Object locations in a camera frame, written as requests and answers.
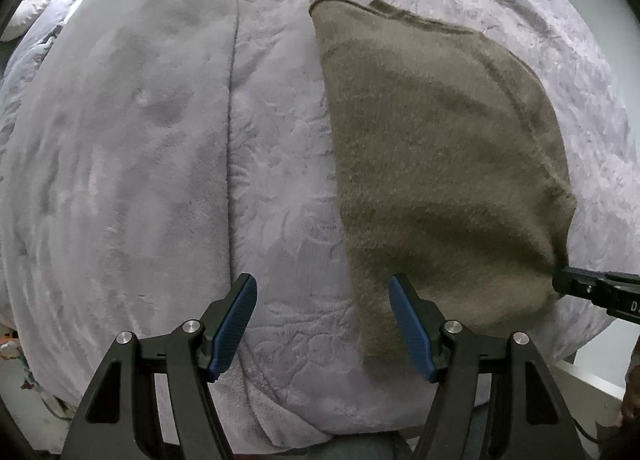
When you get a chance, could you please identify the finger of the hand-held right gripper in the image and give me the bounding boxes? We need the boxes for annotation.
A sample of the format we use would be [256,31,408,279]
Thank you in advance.
[551,265,608,298]

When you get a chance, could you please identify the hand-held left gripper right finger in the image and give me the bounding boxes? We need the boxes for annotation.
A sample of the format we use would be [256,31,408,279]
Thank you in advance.
[388,274,591,460]

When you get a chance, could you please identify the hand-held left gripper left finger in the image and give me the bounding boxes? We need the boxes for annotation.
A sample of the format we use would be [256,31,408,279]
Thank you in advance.
[59,272,259,460]

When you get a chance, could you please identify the brown knit sweater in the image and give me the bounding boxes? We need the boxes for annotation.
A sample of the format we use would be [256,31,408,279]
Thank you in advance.
[308,0,578,358]

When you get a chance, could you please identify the person's right forearm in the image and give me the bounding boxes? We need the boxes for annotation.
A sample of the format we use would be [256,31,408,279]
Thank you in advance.
[595,345,640,460]

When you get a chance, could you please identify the grey embossed blanket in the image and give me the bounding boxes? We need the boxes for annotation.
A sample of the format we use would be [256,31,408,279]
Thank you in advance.
[0,0,640,443]

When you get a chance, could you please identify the white round cushion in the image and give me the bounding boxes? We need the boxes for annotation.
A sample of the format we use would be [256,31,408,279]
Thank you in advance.
[0,0,58,43]

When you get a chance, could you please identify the white bed frame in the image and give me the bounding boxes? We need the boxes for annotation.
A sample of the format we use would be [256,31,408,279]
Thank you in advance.
[550,325,640,441]

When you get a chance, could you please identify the thin black cable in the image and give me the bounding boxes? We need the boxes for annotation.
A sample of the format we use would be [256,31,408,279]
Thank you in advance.
[570,415,603,443]

